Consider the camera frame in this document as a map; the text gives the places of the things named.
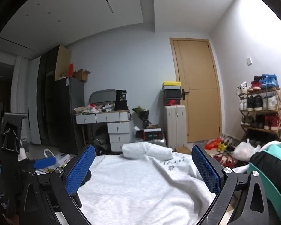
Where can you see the grey shoe box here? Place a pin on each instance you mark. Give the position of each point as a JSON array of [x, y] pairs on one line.
[[172, 93]]

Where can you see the white plastic bag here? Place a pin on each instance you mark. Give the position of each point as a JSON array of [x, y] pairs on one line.
[[244, 150]]

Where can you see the light grey floral sweatshirt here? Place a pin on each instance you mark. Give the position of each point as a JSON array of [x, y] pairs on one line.
[[135, 187]]

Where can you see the black garment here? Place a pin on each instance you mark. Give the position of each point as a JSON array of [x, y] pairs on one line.
[[271, 166]]

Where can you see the flat cardboard box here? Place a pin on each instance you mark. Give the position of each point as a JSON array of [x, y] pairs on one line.
[[183, 150]]

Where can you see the red carton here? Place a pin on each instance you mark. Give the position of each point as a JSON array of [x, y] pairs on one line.
[[71, 70]]

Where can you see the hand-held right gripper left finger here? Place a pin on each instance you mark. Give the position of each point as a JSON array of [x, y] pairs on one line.
[[80, 168]]

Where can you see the wooden door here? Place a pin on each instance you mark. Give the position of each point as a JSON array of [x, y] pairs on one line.
[[199, 75]]

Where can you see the white desk with drawers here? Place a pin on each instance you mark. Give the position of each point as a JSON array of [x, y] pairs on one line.
[[118, 127]]

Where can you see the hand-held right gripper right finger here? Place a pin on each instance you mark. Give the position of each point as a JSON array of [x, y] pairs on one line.
[[206, 171]]

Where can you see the black and red box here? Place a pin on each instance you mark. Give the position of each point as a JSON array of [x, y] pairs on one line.
[[153, 135]]

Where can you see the white upright suitcase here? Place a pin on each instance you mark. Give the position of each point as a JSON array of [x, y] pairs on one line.
[[175, 126]]

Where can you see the yellow toy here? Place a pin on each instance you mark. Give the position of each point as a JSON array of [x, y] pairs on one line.
[[222, 146]]

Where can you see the dark green bouquet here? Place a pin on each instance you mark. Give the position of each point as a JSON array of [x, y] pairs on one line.
[[141, 112]]

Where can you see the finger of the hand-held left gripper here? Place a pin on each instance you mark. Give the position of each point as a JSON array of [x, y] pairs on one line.
[[45, 163]]

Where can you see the white curtain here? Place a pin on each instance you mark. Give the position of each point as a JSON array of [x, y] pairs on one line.
[[22, 98]]

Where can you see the orange plastic bag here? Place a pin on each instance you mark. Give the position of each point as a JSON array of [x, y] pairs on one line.
[[212, 144]]

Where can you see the teal garment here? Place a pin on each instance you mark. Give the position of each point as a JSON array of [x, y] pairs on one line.
[[268, 185]]

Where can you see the wooden shoe rack with shoes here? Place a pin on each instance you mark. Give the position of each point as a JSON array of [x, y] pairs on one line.
[[260, 102]]

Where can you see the white light switch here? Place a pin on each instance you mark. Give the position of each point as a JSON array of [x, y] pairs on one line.
[[249, 61]]

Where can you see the black paper bag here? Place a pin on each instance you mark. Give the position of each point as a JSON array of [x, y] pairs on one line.
[[121, 99]]

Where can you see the dark wardrobe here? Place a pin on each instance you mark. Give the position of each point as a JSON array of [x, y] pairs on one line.
[[46, 86]]

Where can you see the desk clutter pile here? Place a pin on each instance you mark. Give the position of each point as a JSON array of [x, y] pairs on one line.
[[91, 109]]

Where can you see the silver suitcase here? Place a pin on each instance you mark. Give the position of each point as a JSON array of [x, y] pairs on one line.
[[159, 142]]

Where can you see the black fridge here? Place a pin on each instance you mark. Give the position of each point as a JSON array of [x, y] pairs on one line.
[[68, 110]]

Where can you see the black shoe box red logo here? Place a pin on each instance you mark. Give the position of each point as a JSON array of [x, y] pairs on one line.
[[172, 101]]

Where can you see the open cardboard box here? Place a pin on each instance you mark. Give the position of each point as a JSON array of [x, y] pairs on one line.
[[82, 75]]

